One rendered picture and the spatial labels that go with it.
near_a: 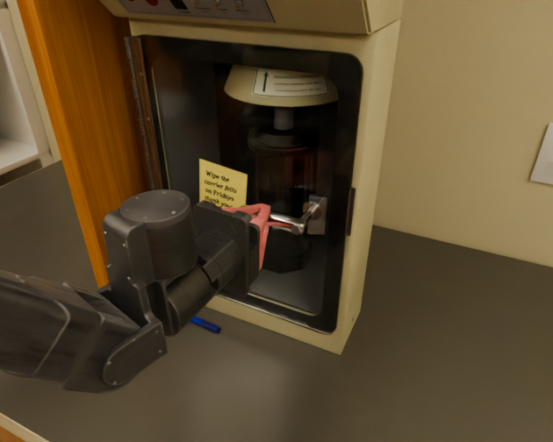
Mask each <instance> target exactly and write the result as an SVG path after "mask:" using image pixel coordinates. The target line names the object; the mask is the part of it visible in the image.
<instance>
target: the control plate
mask: <svg viewBox="0 0 553 442"><path fill-rule="evenodd" d="M118 1H119V3H120V4H121V5H122V6H123V7H124V8H125V9H126V11H127V12H128V13H137V14H150V15H163V16H177V17H189V18H215V19H228V20H240V21H254V22H267V23H275V22H276V21H275V19H274V18H273V16H272V14H271V11H270V9H269V6H268V5H267V2H266V0H241V1H242V3H243V5H242V6H241V7H240V8H236V7H235V3H234V0H220V1H221V3H222V5H219V6H218V7H216V6H215V5H214V2H213V0H201V1H202V3H201V4H199V5H198V6H196V5H195V4H194V3H195V2H194V0H182V1H183V2H184V4H185V5H186V7H187V8H188V10H178V9H176V8H175V7H174V6H173V4H172V3H171V2H170V1H169V0H158V4H157V5H156V6H153V5H150V4H148V3H147V2H146V0H135V1H134V2H130V1H128V0H118Z"/></svg>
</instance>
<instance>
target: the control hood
mask: <svg viewBox="0 0 553 442"><path fill-rule="evenodd" d="M99 1H100V2H101V3H102V4H103V5H104V6H105V7H106V8H107V9H108V10H109V11H110V12H111V14H112V15H113V16H117V17H122V18H144V19H157V20H169V21H182V22H193V23H206V24H218V25H241V26H253V27H266V28H277V29H290V30H302V31H315V32H338V33H350V34H362V35H370V34H372V33H373V32H374V31H375V30H376V29H377V23H378V15H379V7H380V0H266V2H267V5H268V6H269V9H270V11H271V14H272V16H273V18H274V19H275V21H276V22H275V23H267V22H254V21H240V20H228V19H215V18H189V17H177V16H163V15H150V14H137V13H128V12H127V11H126V9H125V8H124V7H123V6H122V5H121V4H120V3H119V1H118V0H99Z"/></svg>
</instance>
